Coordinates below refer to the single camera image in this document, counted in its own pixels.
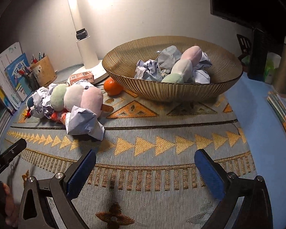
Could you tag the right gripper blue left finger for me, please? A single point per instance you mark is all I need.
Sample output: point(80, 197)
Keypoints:
point(35, 211)

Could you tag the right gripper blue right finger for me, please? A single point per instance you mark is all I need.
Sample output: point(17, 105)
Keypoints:
point(255, 210)

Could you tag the large lined paper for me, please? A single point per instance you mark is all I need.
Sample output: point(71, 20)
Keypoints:
point(83, 121)

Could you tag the red snack packet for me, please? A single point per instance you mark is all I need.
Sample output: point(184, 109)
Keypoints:
point(59, 117)

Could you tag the small blue red figurine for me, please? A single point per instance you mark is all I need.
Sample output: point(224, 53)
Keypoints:
point(30, 104)

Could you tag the paper ball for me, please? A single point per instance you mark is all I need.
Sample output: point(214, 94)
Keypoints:
point(41, 104)

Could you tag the pastel dango plush toy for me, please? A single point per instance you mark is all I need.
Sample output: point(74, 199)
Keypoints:
point(64, 98)

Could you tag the orange tangerine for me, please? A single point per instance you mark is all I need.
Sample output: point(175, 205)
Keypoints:
point(111, 87)

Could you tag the small pink cardboard box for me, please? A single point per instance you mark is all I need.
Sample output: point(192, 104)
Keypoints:
point(86, 75)

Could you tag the grey paper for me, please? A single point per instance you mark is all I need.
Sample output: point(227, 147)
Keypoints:
point(168, 57)

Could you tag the person's left hand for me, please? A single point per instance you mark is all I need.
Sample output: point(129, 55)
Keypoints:
point(8, 209)

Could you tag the patterned blue woven mat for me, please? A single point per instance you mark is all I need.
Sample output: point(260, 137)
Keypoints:
point(145, 176)

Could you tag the yellow book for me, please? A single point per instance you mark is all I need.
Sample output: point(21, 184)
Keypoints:
point(5, 101)

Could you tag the blue workbook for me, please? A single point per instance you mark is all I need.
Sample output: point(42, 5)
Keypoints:
point(16, 72)

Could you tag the stack of books right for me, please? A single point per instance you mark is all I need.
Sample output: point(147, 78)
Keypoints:
point(284, 114)

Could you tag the black mesh pen holder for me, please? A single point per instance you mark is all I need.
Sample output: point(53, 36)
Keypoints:
point(29, 76)

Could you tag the white paper booklet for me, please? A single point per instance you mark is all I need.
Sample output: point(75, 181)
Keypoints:
point(7, 57)

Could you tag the wooden pen holder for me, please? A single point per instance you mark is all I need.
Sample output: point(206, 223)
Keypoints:
point(44, 72)

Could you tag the white desk lamp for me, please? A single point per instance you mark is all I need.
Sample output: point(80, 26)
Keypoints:
point(85, 46)

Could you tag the black device on desk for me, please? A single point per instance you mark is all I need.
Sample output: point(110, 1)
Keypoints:
point(258, 56)

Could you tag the green tissue pack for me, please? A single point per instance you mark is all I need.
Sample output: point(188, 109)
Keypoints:
point(272, 63)

